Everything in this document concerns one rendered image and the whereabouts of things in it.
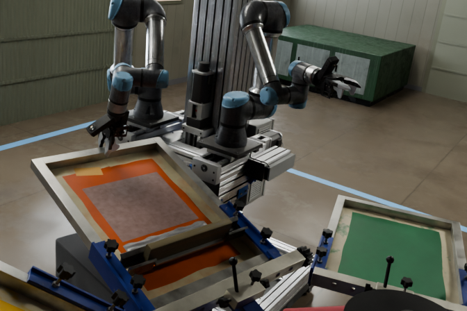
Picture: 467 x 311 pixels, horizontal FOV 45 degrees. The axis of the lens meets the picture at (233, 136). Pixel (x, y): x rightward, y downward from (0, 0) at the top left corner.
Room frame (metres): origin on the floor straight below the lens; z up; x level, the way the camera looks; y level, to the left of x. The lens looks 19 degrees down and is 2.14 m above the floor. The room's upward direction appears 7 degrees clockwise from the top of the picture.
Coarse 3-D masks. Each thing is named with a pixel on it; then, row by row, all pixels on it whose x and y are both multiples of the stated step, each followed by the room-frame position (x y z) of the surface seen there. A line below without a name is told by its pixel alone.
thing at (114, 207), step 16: (64, 176) 1.94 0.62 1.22; (80, 176) 1.97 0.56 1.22; (96, 176) 2.00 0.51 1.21; (112, 176) 2.02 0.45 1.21; (80, 192) 1.88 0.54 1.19; (96, 192) 1.90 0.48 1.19; (112, 192) 1.93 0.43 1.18; (128, 192) 1.96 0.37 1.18; (96, 208) 1.82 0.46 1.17; (112, 208) 1.85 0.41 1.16; (128, 208) 1.87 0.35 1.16; (144, 208) 1.90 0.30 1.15; (112, 224) 1.76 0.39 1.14; (128, 224) 1.79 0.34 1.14; (144, 224) 1.81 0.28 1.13; (128, 240) 1.71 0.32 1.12; (144, 272) 1.59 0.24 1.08; (160, 272) 1.61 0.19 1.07; (176, 272) 1.63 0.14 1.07; (192, 272) 1.66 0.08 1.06
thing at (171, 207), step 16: (144, 160) 2.19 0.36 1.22; (128, 176) 2.05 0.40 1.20; (144, 176) 2.08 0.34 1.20; (160, 176) 2.12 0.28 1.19; (144, 192) 1.99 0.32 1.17; (160, 192) 2.02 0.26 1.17; (176, 192) 2.05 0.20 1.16; (160, 208) 1.92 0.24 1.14; (176, 208) 1.95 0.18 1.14; (192, 208) 1.98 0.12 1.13; (160, 224) 1.84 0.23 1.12; (176, 224) 1.86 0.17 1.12; (192, 256) 1.73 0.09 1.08; (208, 256) 1.75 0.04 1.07; (224, 256) 1.78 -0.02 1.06
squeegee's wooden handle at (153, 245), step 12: (204, 228) 1.74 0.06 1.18; (216, 228) 1.77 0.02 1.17; (228, 228) 1.82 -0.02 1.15; (168, 240) 1.64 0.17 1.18; (180, 240) 1.66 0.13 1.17; (192, 240) 1.70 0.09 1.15; (204, 240) 1.75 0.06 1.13; (144, 252) 1.60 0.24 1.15; (156, 252) 1.60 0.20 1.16; (168, 252) 1.64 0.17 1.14
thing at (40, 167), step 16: (128, 144) 2.21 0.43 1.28; (144, 144) 2.25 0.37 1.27; (160, 144) 2.28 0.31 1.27; (32, 160) 1.92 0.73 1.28; (48, 160) 1.95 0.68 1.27; (64, 160) 1.98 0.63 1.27; (80, 160) 2.04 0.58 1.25; (176, 160) 2.20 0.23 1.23; (48, 176) 1.86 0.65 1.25; (192, 176) 2.13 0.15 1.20; (48, 192) 1.83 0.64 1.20; (64, 192) 1.81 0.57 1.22; (208, 192) 2.06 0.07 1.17; (64, 208) 1.74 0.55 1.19; (80, 224) 1.68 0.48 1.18; (96, 240) 1.63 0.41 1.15; (256, 256) 1.78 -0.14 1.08; (224, 272) 1.66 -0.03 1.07; (240, 272) 1.68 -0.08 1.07; (192, 288) 1.55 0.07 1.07; (160, 304) 1.45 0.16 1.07
